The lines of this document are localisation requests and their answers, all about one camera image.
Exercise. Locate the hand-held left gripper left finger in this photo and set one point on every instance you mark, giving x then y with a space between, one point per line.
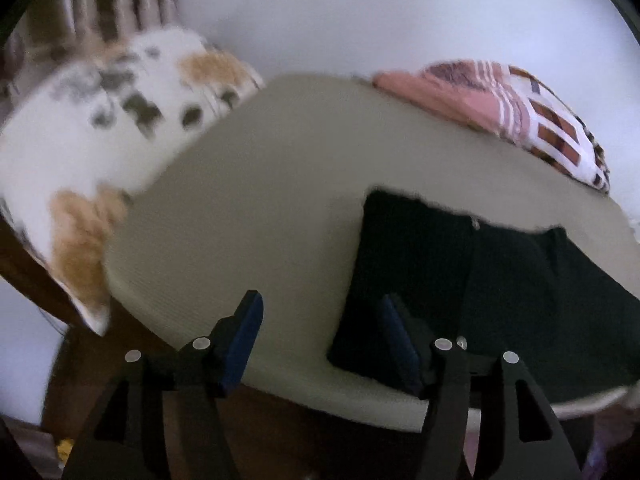
245 342

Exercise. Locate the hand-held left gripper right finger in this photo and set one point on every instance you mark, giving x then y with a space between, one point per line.
400 347

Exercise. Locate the black pants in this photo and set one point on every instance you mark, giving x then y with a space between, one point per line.
500 285

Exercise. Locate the beige mattress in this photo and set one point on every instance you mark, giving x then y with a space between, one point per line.
275 185

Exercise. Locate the small yellow object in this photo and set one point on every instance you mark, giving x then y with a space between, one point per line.
65 449

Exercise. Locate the pale pink cloth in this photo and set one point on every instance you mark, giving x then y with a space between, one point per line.
607 450

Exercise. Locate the pink patterned blanket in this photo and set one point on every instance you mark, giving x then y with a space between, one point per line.
440 95

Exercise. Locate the white floral pillow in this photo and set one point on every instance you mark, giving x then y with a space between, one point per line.
60 150

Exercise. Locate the striped brown curtain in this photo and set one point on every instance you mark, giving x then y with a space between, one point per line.
100 0

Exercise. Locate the wooden bed frame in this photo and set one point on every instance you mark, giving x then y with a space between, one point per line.
85 365

